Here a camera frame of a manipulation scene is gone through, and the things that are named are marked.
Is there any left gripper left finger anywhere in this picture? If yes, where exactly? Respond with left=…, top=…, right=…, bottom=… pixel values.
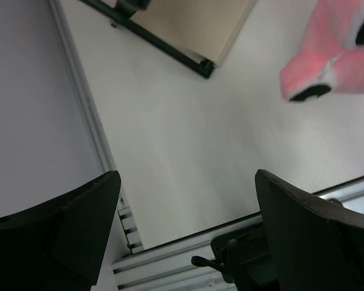
left=0, top=170, right=121, bottom=290

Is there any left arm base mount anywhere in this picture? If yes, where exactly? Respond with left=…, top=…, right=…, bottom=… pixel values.
left=191, top=222, right=280, bottom=290

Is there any beige three-tier shelf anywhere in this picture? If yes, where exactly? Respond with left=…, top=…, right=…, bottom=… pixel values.
left=85, top=1, right=255, bottom=79

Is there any pink striped plush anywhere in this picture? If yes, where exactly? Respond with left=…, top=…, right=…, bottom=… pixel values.
left=280, top=1, right=364, bottom=102

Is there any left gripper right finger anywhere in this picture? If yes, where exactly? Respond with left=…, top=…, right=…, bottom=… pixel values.
left=255, top=170, right=364, bottom=290

